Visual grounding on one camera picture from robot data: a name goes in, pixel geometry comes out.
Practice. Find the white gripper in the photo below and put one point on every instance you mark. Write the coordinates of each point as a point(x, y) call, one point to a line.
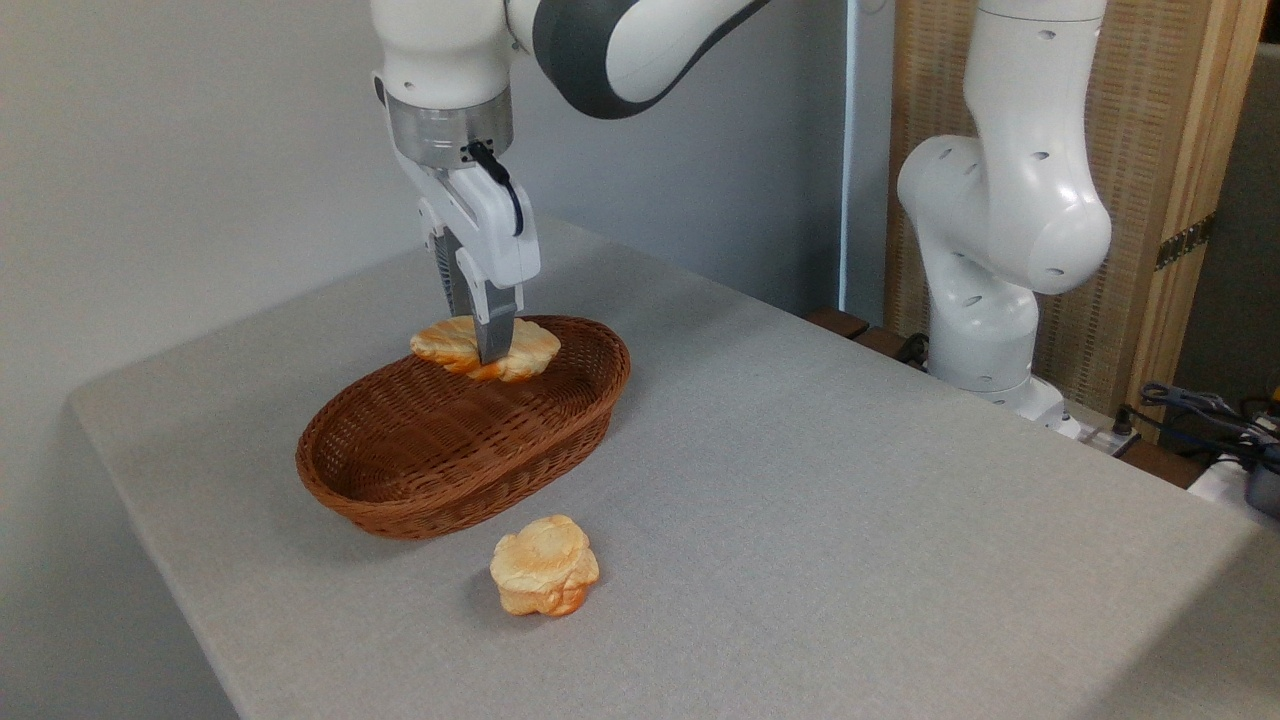
point(490, 225)

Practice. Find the round flower-shaped bread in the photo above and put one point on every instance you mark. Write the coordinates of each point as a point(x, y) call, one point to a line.
point(545, 570)

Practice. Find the oval braided bread loaf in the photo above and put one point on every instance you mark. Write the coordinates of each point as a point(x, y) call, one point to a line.
point(535, 350)

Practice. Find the white vertical trim strip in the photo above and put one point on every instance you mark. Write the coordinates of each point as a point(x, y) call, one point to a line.
point(866, 150)

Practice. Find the white power strip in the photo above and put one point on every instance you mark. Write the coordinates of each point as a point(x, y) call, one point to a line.
point(1095, 435)

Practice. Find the brown wicker basket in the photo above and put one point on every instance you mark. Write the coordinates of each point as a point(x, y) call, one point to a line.
point(440, 450)

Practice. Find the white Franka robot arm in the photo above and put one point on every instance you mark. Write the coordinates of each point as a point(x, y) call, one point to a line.
point(1010, 200)

